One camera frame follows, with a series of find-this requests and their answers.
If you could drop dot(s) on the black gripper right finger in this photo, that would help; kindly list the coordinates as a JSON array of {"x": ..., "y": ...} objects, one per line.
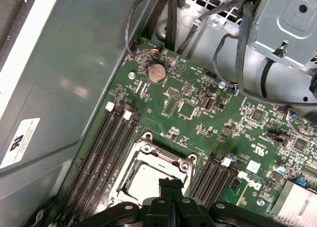
[{"x": 177, "y": 192}]

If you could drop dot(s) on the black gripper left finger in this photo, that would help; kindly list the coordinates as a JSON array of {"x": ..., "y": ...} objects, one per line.
[{"x": 166, "y": 192}]

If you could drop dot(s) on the silver green CPU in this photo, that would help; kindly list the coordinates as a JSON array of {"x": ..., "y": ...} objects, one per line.
[{"x": 146, "y": 182}]

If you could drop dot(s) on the metal socket cover frame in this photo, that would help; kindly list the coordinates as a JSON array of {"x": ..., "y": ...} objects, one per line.
[{"x": 161, "y": 160}]

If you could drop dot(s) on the RAM slot white clip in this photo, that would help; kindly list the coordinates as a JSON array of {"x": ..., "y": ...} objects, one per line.
[
  {"x": 90, "y": 162},
  {"x": 216, "y": 183},
  {"x": 110, "y": 162}
]

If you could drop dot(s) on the green motherboard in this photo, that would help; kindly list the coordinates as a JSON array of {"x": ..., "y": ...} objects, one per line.
[{"x": 198, "y": 93}]

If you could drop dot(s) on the round coin battery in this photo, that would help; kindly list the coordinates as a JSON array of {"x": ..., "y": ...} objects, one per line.
[{"x": 156, "y": 73}]

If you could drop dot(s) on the silver finned heatsink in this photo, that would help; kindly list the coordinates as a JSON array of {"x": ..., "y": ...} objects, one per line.
[{"x": 297, "y": 207}]

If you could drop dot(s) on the white case sticker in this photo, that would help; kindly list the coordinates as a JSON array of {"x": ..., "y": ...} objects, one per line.
[{"x": 22, "y": 140}]

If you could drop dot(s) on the black open PC case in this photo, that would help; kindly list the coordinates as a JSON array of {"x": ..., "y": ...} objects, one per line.
[{"x": 62, "y": 76}]

